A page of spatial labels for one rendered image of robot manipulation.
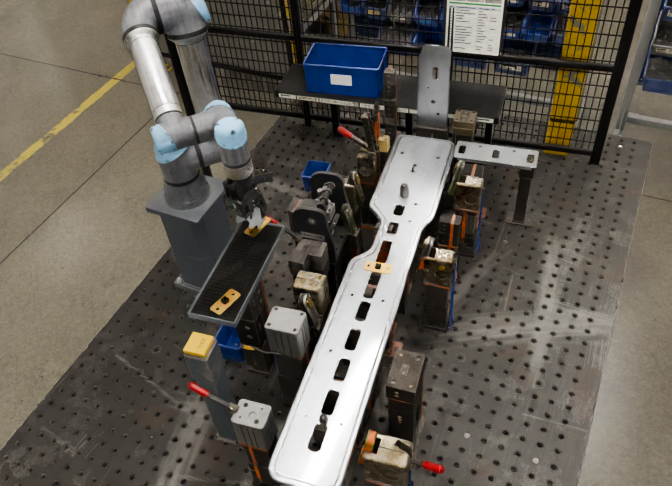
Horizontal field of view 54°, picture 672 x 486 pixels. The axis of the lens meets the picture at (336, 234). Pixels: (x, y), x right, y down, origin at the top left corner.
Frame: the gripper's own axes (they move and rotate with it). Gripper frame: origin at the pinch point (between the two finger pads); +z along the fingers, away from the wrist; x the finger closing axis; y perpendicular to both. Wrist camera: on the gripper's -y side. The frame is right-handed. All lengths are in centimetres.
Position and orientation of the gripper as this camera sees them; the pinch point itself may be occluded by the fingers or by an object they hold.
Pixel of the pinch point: (256, 221)
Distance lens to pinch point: 191.2
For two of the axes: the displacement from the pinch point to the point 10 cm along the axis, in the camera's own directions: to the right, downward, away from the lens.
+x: 8.4, 3.5, -4.2
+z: 0.7, 7.0, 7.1
